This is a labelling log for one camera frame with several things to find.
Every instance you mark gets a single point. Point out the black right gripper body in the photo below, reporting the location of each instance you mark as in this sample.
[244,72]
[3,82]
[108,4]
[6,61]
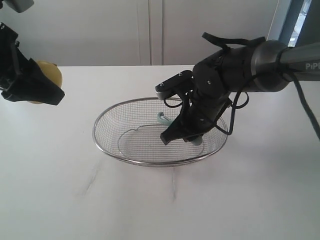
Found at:
[214,79]

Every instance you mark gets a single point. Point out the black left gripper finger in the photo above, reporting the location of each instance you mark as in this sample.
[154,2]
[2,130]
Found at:
[39,83]

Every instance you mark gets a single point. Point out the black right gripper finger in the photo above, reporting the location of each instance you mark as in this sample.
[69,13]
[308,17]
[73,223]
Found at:
[178,131]

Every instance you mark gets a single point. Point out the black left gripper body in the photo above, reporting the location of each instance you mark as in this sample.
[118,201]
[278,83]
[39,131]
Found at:
[13,64]

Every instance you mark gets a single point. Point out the green handled vegetable peeler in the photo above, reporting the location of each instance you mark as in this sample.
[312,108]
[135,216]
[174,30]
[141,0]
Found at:
[164,120]

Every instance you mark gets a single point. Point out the yellow lemon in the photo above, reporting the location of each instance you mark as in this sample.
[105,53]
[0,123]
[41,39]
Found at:
[45,82]

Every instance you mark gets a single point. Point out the oval metal mesh basket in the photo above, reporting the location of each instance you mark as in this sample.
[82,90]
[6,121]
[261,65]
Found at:
[129,132]

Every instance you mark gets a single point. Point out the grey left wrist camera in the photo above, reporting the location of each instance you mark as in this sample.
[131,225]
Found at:
[18,6]

